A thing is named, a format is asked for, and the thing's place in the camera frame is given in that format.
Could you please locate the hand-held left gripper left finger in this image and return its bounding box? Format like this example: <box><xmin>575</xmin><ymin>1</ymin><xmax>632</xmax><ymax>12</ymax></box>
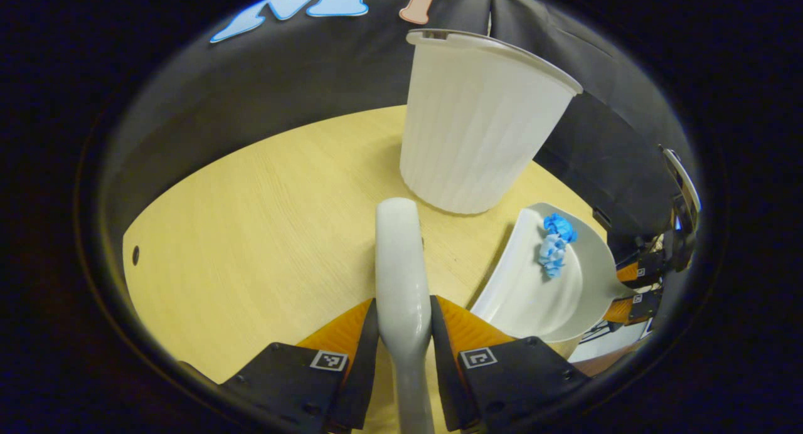
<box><xmin>179</xmin><ymin>298</ymin><xmax>380</xmax><ymax>434</ymax></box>

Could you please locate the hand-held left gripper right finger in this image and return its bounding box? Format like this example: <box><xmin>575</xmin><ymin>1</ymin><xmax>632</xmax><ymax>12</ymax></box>
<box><xmin>430</xmin><ymin>295</ymin><xmax>593</xmax><ymax>434</ymax></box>

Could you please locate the light blue paper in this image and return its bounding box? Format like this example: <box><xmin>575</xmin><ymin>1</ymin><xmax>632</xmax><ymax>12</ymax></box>
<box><xmin>538</xmin><ymin>235</ymin><xmax>569</xmax><ymax>279</ymax></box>

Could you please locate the small white broom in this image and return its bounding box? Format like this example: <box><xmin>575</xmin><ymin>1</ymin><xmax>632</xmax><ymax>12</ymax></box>
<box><xmin>375</xmin><ymin>198</ymin><xmax>435</xmax><ymax>434</ymax></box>

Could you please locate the white plastic dustpan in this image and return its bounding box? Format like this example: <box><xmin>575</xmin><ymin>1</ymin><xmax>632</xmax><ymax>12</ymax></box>
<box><xmin>471</xmin><ymin>202</ymin><xmax>635</xmax><ymax>344</ymax></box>

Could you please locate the white ribbed garbage bin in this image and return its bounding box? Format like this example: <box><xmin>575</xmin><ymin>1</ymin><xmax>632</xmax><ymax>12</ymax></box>
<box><xmin>400</xmin><ymin>28</ymin><xmax>584</xmax><ymax>215</ymax></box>

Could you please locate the wooden desktop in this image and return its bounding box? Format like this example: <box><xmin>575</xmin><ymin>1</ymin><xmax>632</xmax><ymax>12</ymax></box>
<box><xmin>122</xmin><ymin>105</ymin><xmax>609</xmax><ymax>434</ymax></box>

